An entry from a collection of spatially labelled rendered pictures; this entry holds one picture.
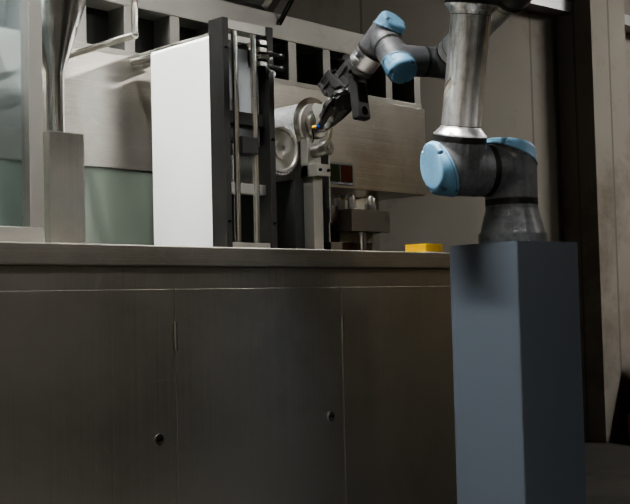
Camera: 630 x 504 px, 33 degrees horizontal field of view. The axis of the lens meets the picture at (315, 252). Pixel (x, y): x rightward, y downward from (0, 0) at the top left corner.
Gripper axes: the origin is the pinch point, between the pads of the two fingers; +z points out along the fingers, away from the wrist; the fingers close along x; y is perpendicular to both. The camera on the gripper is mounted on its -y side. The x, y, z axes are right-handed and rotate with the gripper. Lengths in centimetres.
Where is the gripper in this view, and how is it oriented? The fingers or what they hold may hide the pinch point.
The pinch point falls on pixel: (322, 129)
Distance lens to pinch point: 282.9
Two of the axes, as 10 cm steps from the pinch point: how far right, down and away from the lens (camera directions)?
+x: -6.9, -0.2, -7.2
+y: -4.8, -7.3, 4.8
